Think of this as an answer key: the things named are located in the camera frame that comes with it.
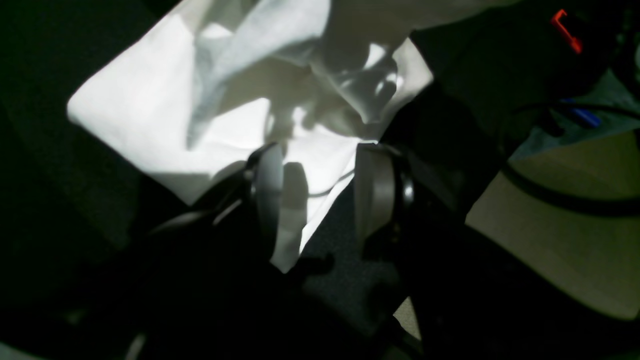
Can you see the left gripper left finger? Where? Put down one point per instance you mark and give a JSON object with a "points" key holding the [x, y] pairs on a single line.
{"points": [[164, 296]]}

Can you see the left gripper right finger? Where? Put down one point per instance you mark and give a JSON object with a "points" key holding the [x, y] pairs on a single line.
{"points": [[472, 299]]}

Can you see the white printed t-shirt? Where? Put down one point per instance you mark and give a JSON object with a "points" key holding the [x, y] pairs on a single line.
{"points": [[214, 80]]}

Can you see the black table cloth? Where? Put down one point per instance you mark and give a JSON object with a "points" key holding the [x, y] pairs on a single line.
{"points": [[45, 241]]}

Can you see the blue clamp far left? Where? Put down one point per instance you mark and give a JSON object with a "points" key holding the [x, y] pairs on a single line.
{"points": [[581, 117]]}

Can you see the red black clamp far left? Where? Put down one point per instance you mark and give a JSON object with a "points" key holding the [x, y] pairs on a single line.
{"points": [[566, 25]]}

